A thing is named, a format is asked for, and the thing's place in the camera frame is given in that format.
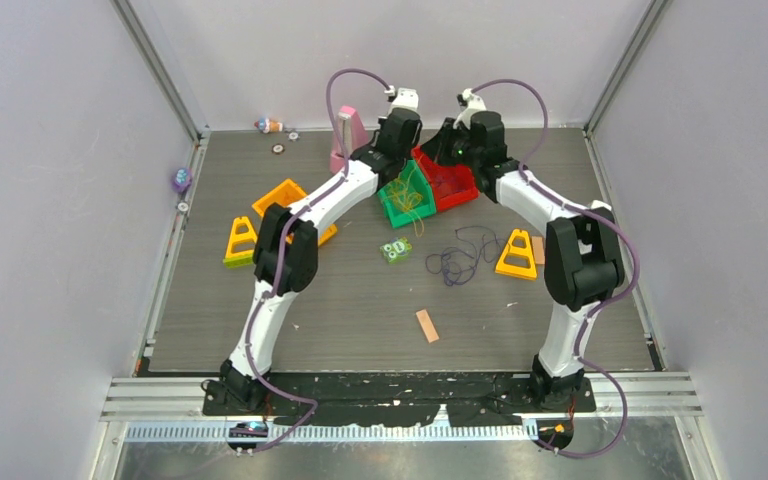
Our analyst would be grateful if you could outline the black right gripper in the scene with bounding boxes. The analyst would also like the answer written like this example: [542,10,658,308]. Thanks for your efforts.
[421,118,482,170]

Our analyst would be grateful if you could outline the yellow cable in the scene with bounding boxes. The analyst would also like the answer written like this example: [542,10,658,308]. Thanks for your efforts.
[387,175,425,220]
[383,175,428,240]

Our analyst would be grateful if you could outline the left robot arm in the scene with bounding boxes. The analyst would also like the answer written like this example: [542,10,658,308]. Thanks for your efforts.
[203,107,421,414]

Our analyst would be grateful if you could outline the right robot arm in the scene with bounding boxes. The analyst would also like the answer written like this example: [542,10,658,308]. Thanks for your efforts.
[419,111,625,411]

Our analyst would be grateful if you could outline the green plastic bin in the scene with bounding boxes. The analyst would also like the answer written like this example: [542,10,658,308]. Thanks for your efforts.
[377,160,437,237]

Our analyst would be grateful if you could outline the red plastic bin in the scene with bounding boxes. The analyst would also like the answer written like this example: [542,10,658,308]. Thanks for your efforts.
[412,147,479,212]

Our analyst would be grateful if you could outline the pink metronome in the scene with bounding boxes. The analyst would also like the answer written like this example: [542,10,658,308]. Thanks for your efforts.
[329,105,369,174]

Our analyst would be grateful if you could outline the green owl puzzle piece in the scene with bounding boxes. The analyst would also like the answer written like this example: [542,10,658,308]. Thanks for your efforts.
[379,237,413,264]

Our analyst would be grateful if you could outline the orange plastic bin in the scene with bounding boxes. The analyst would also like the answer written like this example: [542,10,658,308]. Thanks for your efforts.
[252,178,338,246]

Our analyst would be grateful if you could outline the small clown figurine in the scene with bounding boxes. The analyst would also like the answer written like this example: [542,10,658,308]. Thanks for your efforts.
[253,117,285,134]

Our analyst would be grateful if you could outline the yellow triangle block right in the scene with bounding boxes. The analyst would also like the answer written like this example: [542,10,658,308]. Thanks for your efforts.
[495,229,538,281]

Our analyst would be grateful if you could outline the small tan wooden block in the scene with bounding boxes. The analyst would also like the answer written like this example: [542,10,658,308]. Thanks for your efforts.
[531,236,546,265]

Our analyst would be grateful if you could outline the white metronome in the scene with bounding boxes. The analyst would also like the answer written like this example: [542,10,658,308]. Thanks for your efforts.
[588,200,613,216]

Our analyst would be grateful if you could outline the yellow green triangle block left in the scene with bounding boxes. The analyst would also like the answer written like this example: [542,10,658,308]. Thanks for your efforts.
[222,216,257,269]

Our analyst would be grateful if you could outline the purple paw toy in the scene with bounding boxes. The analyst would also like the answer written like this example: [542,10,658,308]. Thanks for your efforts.
[172,167,193,195]

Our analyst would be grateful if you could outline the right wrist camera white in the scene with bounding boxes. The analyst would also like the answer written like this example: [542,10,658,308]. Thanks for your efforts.
[454,88,487,130]

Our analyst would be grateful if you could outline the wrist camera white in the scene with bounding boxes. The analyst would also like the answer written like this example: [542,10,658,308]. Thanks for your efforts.
[454,88,487,130]
[379,86,420,123]

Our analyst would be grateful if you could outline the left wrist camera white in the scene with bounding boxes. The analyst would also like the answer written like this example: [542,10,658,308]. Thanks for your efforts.
[379,86,420,123]

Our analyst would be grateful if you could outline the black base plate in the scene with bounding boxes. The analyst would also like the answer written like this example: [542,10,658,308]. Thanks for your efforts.
[200,372,596,427]

